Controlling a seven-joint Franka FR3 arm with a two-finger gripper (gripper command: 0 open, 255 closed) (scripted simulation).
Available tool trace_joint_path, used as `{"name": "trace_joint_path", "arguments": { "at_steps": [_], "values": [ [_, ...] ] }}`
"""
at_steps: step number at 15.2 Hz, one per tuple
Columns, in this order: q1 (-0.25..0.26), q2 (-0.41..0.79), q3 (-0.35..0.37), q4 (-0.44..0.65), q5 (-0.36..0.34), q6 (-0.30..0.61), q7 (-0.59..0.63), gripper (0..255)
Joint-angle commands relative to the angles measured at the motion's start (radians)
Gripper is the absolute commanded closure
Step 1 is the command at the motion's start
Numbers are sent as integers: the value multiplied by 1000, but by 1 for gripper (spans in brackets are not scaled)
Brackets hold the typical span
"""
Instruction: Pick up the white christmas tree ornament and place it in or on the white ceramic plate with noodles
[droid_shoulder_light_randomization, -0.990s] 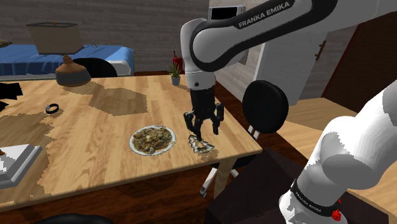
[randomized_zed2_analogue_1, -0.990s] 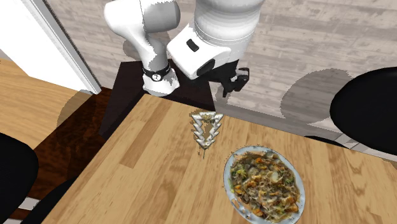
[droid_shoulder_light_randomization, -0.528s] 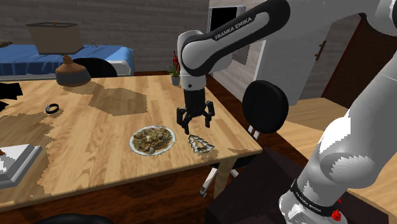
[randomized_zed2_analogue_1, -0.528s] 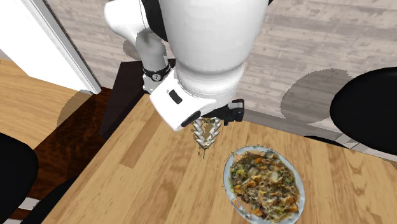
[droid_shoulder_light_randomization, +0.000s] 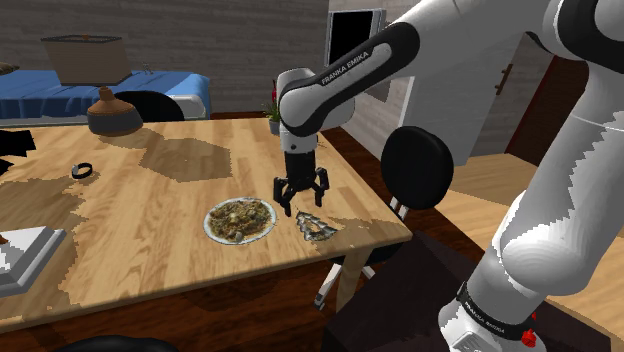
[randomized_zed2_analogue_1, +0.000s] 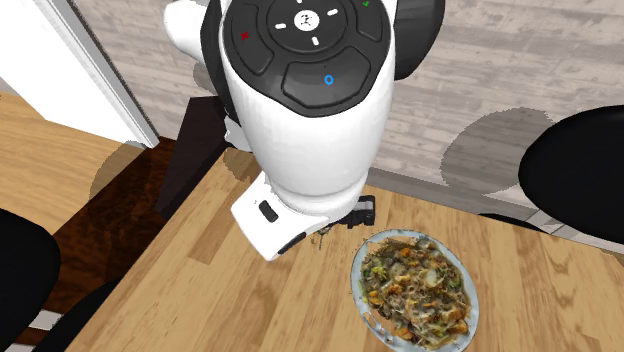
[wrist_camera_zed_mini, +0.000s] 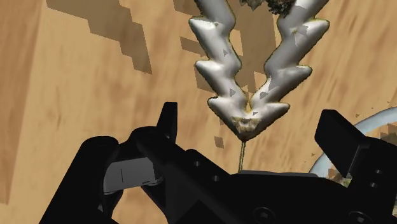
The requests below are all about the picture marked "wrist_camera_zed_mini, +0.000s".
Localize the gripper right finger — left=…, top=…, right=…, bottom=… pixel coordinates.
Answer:
left=314, top=109, right=397, bottom=224

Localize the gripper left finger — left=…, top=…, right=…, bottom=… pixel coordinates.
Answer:
left=39, top=101, right=249, bottom=224

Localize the silver zigzag V-shaped ornament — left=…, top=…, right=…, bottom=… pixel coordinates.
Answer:
left=188, top=0, right=330, bottom=174

